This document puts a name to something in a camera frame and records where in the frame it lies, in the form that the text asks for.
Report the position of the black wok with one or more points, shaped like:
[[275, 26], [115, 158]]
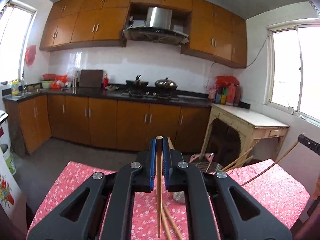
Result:
[[136, 84]]

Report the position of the steel range hood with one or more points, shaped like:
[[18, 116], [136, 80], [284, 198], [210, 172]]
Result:
[[158, 17]]

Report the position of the white floral printed cabinet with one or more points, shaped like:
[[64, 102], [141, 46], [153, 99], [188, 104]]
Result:
[[6, 197]]

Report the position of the red basin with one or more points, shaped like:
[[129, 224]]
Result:
[[48, 76]]

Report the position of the red thermos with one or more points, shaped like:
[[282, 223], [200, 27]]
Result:
[[231, 95]]

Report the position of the red bottle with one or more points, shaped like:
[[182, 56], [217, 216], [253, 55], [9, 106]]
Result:
[[105, 82]]

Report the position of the wooden chopstick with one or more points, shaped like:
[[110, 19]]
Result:
[[167, 223], [285, 155], [240, 158], [246, 160], [175, 230], [159, 180]]

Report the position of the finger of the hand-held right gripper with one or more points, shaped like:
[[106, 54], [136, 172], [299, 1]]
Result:
[[310, 145]]

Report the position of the green basin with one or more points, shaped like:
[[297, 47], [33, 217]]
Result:
[[46, 84]]

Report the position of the wooden wall cabinets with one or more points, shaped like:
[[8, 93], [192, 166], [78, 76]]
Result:
[[85, 25]]

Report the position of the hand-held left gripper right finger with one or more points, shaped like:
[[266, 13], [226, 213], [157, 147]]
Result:
[[165, 172]]

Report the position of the red plastic bag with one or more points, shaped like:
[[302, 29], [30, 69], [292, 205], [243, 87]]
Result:
[[30, 55], [225, 80]]

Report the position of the white plastic bucket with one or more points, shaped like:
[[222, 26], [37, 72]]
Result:
[[8, 162]]

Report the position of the red floral tablecloth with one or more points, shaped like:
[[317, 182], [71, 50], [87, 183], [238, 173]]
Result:
[[262, 200]]

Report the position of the pink package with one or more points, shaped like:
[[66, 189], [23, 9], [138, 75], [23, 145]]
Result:
[[212, 93]]

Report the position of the orange plastic bag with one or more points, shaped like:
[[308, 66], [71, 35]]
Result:
[[60, 78]]

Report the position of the bronze lidded wok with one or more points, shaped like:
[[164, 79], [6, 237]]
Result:
[[166, 83]]

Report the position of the black gas stove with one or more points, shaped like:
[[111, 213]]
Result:
[[150, 96]]

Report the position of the white framed window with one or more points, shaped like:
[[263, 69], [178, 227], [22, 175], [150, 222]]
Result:
[[12, 42], [285, 67]]

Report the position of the wooden kitchen base cabinets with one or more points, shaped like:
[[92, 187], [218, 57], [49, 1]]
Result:
[[105, 122]]

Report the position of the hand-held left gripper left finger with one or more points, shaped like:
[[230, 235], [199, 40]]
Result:
[[153, 170]]

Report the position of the brown thermos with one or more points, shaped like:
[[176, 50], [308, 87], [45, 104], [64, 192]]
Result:
[[238, 96]]

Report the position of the blue and yellow box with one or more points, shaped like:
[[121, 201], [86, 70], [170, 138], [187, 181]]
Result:
[[220, 98]]

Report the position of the cream wooden side table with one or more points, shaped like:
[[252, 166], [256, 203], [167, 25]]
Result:
[[250, 117]]

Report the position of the metal faucet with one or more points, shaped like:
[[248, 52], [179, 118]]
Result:
[[23, 82]]

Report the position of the yellow detergent bottle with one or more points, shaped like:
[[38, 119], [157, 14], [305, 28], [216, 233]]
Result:
[[15, 88]]

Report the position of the dark wooden cutting board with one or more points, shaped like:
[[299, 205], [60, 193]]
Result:
[[91, 78]]

